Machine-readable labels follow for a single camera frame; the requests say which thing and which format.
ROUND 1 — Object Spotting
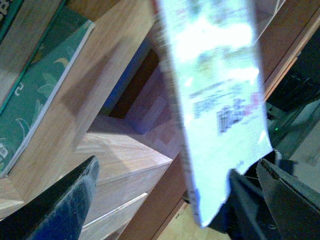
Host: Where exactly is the wooden shelf cabinet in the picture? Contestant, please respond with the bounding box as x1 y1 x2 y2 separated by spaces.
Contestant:
0 0 320 240

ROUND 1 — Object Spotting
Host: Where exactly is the dark electronics rack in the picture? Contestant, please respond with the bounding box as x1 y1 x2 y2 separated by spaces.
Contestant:
266 34 320 159

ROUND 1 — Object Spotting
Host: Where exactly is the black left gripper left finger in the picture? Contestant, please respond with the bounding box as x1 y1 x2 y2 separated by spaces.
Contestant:
0 156 100 240

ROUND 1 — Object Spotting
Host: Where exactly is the white glossy book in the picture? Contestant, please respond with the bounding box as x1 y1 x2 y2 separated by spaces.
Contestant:
154 0 272 228

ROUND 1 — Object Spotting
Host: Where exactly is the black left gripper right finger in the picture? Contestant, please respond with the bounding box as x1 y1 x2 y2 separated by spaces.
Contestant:
256 159 320 240

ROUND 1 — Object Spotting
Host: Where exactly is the green cover book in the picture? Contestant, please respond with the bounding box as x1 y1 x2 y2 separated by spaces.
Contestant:
0 6 95 178

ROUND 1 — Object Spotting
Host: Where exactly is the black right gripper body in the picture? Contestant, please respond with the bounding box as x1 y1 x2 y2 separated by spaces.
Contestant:
209 162 282 240

